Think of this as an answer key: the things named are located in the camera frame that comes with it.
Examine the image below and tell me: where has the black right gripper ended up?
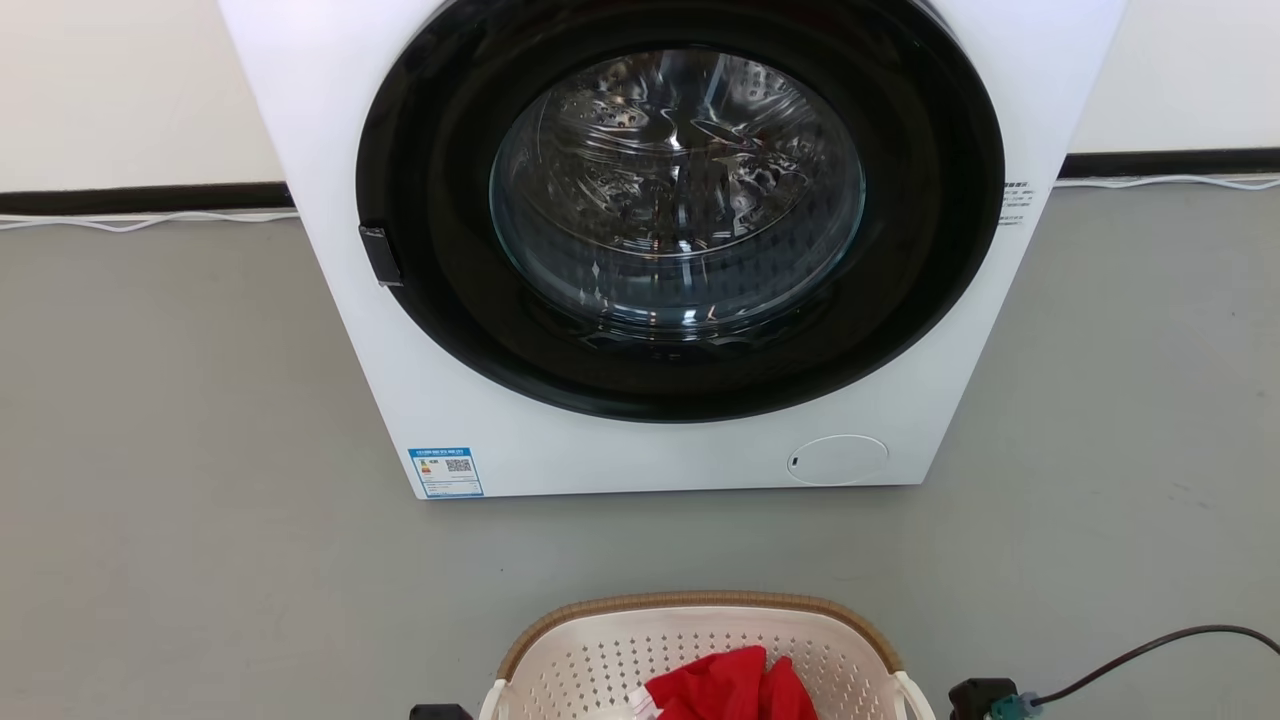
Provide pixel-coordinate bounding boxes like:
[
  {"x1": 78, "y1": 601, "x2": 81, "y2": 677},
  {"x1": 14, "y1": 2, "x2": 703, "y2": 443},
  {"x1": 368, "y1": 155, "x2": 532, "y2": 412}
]
[{"x1": 948, "y1": 678, "x2": 1019, "y2": 720}]

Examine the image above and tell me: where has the white laundry basket brown rim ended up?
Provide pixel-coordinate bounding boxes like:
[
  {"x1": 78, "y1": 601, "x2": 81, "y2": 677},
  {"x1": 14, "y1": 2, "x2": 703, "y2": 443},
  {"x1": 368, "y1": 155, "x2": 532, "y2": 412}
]
[{"x1": 478, "y1": 590, "x2": 938, "y2": 720}]

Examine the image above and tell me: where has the white cloth piece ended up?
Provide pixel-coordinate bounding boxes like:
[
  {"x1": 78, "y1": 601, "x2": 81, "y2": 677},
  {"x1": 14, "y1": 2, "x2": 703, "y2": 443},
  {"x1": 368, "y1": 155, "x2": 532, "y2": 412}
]
[{"x1": 600, "y1": 688, "x2": 663, "y2": 720}]

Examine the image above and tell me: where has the blue energy label sticker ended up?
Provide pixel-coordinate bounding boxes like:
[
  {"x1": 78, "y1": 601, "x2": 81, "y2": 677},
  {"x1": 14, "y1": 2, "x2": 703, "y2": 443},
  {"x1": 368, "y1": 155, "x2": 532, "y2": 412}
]
[{"x1": 408, "y1": 446, "x2": 485, "y2": 499}]

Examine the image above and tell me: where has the red garment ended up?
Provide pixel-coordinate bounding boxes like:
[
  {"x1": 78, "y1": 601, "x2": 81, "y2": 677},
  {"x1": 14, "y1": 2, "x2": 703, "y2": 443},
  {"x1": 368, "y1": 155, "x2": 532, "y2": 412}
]
[{"x1": 645, "y1": 645, "x2": 819, "y2": 720}]

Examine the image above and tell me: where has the round white filter cover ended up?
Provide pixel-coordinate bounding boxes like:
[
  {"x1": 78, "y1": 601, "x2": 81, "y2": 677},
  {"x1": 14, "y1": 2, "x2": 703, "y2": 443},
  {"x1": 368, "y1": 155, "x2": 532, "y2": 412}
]
[{"x1": 786, "y1": 435, "x2": 890, "y2": 488}]

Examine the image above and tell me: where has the white front-load washing machine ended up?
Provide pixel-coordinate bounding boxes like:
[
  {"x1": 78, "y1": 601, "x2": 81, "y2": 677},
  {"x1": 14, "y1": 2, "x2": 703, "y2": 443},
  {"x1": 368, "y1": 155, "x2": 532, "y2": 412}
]
[{"x1": 218, "y1": 0, "x2": 1129, "y2": 500}]

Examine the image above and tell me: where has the black round washer door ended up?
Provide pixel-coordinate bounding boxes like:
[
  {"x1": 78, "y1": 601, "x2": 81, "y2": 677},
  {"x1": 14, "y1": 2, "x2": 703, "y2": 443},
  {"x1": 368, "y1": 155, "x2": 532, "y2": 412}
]
[{"x1": 355, "y1": 0, "x2": 1006, "y2": 424}]

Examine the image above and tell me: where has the steel washer drum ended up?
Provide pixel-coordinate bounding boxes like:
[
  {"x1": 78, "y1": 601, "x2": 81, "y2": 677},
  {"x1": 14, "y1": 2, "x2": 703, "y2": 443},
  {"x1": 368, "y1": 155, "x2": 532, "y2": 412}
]
[{"x1": 490, "y1": 48, "x2": 867, "y2": 336}]

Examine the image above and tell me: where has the black door handle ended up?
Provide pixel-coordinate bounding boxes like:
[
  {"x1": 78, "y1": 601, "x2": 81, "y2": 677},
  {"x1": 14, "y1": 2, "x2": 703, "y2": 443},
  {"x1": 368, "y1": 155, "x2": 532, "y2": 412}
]
[{"x1": 359, "y1": 226, "x2": 404, "y2": 288}]

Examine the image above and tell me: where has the white floor cable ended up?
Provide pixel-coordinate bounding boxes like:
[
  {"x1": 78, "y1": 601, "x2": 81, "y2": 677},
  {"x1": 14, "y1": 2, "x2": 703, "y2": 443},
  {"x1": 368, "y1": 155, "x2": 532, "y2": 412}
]
[
  {"x1": 0, "y1": 208, "x2": 301, "y2": 234},
  {"x1": 1055, "y1": 174, "x2": 1280, "y2": 192}
]

